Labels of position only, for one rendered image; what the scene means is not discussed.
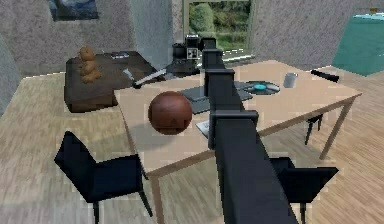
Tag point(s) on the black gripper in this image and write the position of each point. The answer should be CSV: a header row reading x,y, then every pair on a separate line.
x,y
181,65

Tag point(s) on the light wooden dining table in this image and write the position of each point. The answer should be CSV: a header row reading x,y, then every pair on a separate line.
x,y
300,100

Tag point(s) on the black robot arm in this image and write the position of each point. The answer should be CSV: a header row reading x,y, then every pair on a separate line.
x,y
246,173

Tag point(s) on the brown basketball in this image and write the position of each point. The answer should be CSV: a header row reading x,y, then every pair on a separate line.
x,y
170,112

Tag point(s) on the grey mug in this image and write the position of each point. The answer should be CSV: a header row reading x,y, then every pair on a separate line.
x,y
290,80

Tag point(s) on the black disc with teal centre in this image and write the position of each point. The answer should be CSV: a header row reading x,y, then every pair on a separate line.
x,y
261,87

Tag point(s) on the brown teddy bear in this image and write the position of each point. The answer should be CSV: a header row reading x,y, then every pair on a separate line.
x,y
88,66

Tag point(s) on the small grey oblong object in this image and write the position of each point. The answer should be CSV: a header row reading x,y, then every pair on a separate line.
x,y
128,74

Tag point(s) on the small grey flat device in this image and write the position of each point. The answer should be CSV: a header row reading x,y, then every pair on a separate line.
x,y
119,55

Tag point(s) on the dark blue framed picture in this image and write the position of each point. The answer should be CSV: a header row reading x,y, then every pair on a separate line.
x,y
75,8

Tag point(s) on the white paper sheet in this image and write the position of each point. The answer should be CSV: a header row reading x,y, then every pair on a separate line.
x,y
203,128

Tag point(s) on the black chair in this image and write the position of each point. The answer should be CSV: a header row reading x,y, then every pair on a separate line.
x,y
325,76
100,176
300,183

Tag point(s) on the grey laptop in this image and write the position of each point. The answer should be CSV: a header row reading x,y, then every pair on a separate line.
x,y
196,96

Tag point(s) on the window with garden view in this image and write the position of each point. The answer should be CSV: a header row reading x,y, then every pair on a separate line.
x,y
220,20

